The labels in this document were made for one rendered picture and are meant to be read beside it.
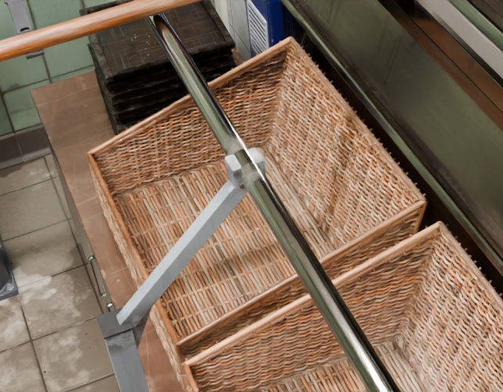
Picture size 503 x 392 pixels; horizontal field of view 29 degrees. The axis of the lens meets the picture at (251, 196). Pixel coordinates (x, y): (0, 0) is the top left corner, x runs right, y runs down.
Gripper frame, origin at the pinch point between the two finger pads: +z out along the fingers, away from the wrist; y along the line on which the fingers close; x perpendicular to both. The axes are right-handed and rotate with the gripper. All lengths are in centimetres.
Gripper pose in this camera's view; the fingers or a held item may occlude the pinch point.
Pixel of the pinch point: (22, 15)
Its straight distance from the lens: 159.4
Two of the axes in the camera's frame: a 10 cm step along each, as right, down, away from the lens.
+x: -9.2, 3.2, -2.1
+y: 0.8, 7.1, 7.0
